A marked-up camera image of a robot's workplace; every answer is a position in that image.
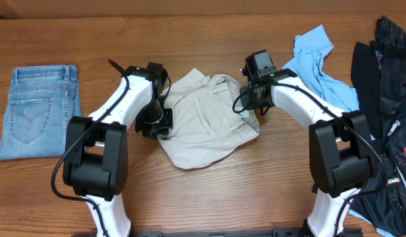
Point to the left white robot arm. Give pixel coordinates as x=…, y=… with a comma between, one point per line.
x=95, y=162

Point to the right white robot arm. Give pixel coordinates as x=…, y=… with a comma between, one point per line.
x=341, y=157

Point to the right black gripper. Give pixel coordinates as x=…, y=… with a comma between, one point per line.
x=248, y=106

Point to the light blue shirt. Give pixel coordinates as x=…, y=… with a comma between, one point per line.
x=309, y=53

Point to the black patterned garment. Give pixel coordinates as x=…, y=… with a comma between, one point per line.
x=378, y=73

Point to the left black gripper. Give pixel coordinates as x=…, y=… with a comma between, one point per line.
x=163, y=128

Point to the folded blue denim jeans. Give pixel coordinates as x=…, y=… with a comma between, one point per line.
x=41, y=101

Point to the beige cotton shorts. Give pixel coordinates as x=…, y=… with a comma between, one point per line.
x=204, y=127

